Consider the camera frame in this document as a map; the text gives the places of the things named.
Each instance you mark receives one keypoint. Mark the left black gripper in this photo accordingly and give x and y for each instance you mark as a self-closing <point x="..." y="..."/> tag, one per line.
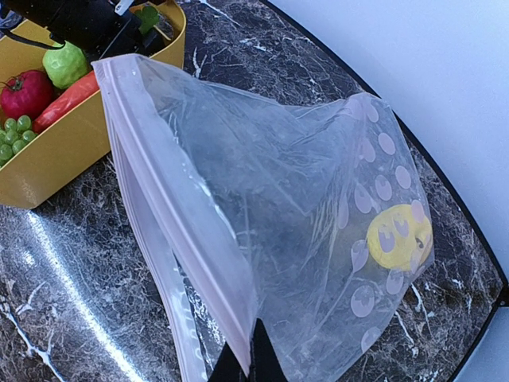
<point x="101" y="29"/>

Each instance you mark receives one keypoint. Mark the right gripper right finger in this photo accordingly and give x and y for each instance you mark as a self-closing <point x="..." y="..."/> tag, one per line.
<point x="264" y="366"/>

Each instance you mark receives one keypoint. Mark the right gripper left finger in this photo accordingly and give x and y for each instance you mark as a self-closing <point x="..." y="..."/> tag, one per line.
<point x="227" y="368"/>

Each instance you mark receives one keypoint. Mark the clear dotted zip bag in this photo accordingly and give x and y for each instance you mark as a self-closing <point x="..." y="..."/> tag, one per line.
<point x="245" y="208"/>

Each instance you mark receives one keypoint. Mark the yellow toy lemon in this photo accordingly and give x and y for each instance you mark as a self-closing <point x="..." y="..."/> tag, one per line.
<point x="401" y="237"/>

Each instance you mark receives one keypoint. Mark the green toy apple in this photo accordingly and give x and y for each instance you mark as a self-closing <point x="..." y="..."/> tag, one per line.
<point x="65" y="64"/>

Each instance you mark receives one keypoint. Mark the green toy leafy vegetable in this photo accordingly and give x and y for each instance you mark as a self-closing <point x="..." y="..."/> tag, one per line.
<point x="149" y="17"/>

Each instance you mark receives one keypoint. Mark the yellow plastic basket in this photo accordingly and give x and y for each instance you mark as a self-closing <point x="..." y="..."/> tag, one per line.
<point x="78" y="139"/>

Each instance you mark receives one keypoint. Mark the green toy grapes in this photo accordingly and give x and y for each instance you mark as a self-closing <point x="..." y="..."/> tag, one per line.
<point x="16" y="134"/>

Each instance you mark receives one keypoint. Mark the red toy tomato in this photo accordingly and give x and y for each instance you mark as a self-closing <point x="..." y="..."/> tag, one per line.
<point x="27" y="93"/>

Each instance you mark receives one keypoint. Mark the orange toy carrot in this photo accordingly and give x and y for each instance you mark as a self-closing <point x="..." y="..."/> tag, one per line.
<point x="81" y="90"/>

